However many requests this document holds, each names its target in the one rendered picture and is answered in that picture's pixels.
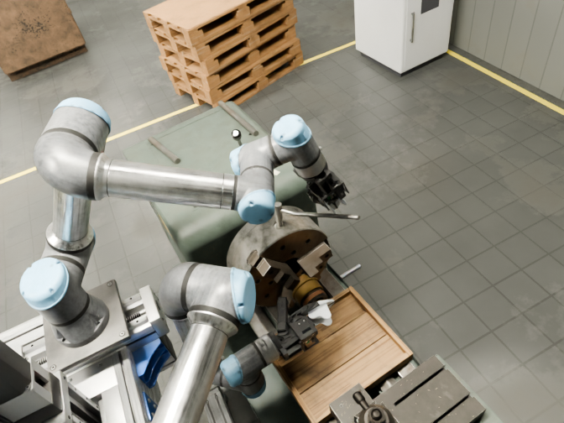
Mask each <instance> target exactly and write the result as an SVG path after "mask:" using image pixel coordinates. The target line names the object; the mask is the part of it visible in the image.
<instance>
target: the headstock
mask: <svg viewBox="0 0 564 423"><path fill-rule="evenodd" d="M225 103H226V104H227V105H228V106H229V107H230V108H231V109H232V110H233V111H234V112H236V113H237V114H238V115H239V116H240V117H242V118H243V119H244V120H245V121H246V122H248V123H249V124H250V125H251V126H252V127H254V128H255V129H256V130H257V131H258V136H256V137H255V136H253V135H252V134H251V133H250V132H249V131H248V130H247V129H246V128H245V127H243V126H242V125H241V124H240V123H239V122H238V121H236V120H235V119H234V118H233V117H232V116H231V115H229V114H228V113H227V112H226V111H225V110H224V109H222V108H221V107H220V106H217V107H214V108H213V109H211V110H209V111H206V112H204V113H202V114H200V115H197V116H195V117H193V118H191V119H189V120H186V121H184V122H183V123H180V124H178V125H175V126H174V127H172V128H169V129H166V130H165V131H163V132H161V133H158V134H155V135H154V136H152V137H153V138H155V139H156V140H157V141H159V142H160V143H161V144H163V145H164V146H165V147H166V148H167V149H168V150H169V151H171V152H172V153H173V154H174V155H176V156H177V157H178V158H179V159H180V162H179V164H176V163H175V162H173V161H172V160H171V159H170V158H168V157H167V156H166V155H165V154H163V153H162V152H161V151H160V150H159V149H157V148H156V147H155V146H153V145H152V144H151V143H150V142H149V141H148V139H145V140H143V141H141V142H139V143H137V144H134V145H132V146H130V147H128V148H126V149H123V154H124V156H125V157H126V159H127V161H130V162H137V163H144V164H151V165H163V166H170V167H177V168H184V169H191V170H204V171H211V172H217V173H223V174H230V175H235V174H234V172H233V170H232V166H231V162H230V153H231V152H232V151H233V150H234V149H237V148H239V145H238V141H236V140H234V139H233V138H232V131H233V130H234V129H238V130H239V131H240V132H241V134H242V137H241V142H242V144H248V143H251V142H253V141H255V140H257V139H260V138H263V137H265V136H267V135H269V134H268V133H267V132H266V131H265V130H264V129H263V128H261V127H260V126H259V125H258V124H257V123H256V122H255V121H254V120H253V119H252V118H251V117H250V116H249V115H248V114H247V113H246V112H244V111H243V110H242V109H241V108H240V107H239V106H238V105H237V104H236V103H234V102H225ZM293 169H294V167H293V165H292V164H291V162H289V163H287V164H284V165H281V166H279V167H277V168H274V170H277V171H279V172H280V173H279V174H278V175H274V193H275V196H276V201H275V202H277V201H279V202H281V203H282V206H295V207H298V208H300V209H301V210H302V211H303V212H317V210H316V203H314V202H313V201H312V200H311V199H310V197H309V195H307V192H308V190H307V189H306V185H307V184H306V182H307V181H306V180H303V179H302V178H300V177H299V176H298V175H297V174H296V173H295V172H294V171H293ZM149 203H150V205H151V206H152V208H153V210H154V213H155V215H156V217H157V218H158V220H159V222H160V224H161V225H162V227H163V229H164V230H165V232H166V234H167V235H168V237H169V239H170V241H171V242H172V244H173V245H174V247H175V250H176V251H177V253H178V254H179V255H180V258H181V260H182V261H183V263H186V262H197V263H200V264H211V265H216V266H222V267H227V252H228V249H229V247H230V245H231V243H232V241H233V239H234V238H235V236H236V235H237V233H238V232H239V231H240V230H241V228H242V227H243V226H244V225H245V224H246V223H248V222H245V221H244V220H243V219H242V218H241V217H240V216H239V212H238V211H230V210H223V209H215V208H207V207H199V206H185V205H176V204H169V203H161V202H153V201H150V202H149ZM309 204H310V205H309ZM311 208H313V209H311ZM213 245H214V246H213ZM209 248H210V249H209ZM213 251H214V252H213ZM219 252H220V253H219ZM216 254H217V255H216ZM219 256H220V257H219ZM214 259H215V260H214ZM220 261H221V262H220ZM220 264H221V265H220Z"/></svg>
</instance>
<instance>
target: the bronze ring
mask: <svg viewBox="0 0 564 423"><path fill-rule="evenodd" d="M298 278H299V279H300V283H299V284H298V285H297V286H296V287H295V288H294V291H293V294H292V298H293V299H294V300H297V302H298V303H299V304H300V306H302V307H303V306H305V305H307V304H310V303H312V302H315V301H319V300H327V295H326V293H325V292H324V291H323V288H322V287H321V285H320V284H319V281H318V279H317V278H316V277H311V278H310V277H309V276H308V275H307V274H303V275H301V276H300V277H298Z"/></svg>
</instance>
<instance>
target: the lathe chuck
mask: <svg viewBox="0 0 564 423"><path fill-rule="evenodd" d="M275 223H276V221H275V216H273V217H272V218H271V219H270V220H269V221H267V222H265V223H262V224H259V225H258V226H256V227H255V228H254V229H253V230H252V231H250V232H249V233H248V234H247V236H246V237H245V238H244V239H243V240H242V242H241V243H240V244H239V245H238V248H237V250H236V252H235V254H234V255H233V258H232V267H234V268H236V269H241V270H246V271H248V272H249V273H250V274H251V275H252V276H253V280H254V283H255V289H256V301H255V305H256V306H276V305H277V301H278V297H279V291H280V287H281V284H277V283H276V282H275V281H274V279H271V278H266V277H263V276H262V275H261V273H260V272H259V271H258V269H257V268H256V267H253V266H252V265H251V264H248V260H249V258H250V257H251V256H252V254H253V252H254V251H258V253H257V255H258V256H259V257H263V258H267V259H273V260H276V261H280V262H283V263H284V262H285V263H286V264H288V265H289V267H290V268H291V269H292V270H293V272H294V273H295V274H296V276H297V277H300V276H301V275H303V274H305V273H304V272H303V270H302V269H301V268H300V266H299V265H298V264H297V262H296V261H295V258H298V259H299V258H300V257H302V256H303V255H305V254H306V253H308V252H309V251H311V250H312V249H313V248H314V247H315V246H317V245H318V244H320V243H321V242H323V241H324V240H326V239H327V238H328V236H327V235H326V234H325V233H324V232H323V231H322V230H321V229H320V228H319V227H318V226H317V225H316V224H315V223H314V222H313V221H312V220H311V219H310V218H309V217H303V216H292V215H289V214H285V213H283V221H282V223H284V225H285V227H284V228H283V229H280V230H278V229H275V228H274V224H275Z"/></svg>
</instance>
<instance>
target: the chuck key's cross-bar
mask: <svg viewBox="0 0 564 423"><path fill-rule="evenodd" d="M280 212H283V213H285V214H289V215H292V216H303V217H327V218H340V219H353V220H359V219H360V216H359V215H345V214H331V213H317V212H303V211H290V210H286V209H284V208H282V209H281V211H280Z"/></svg>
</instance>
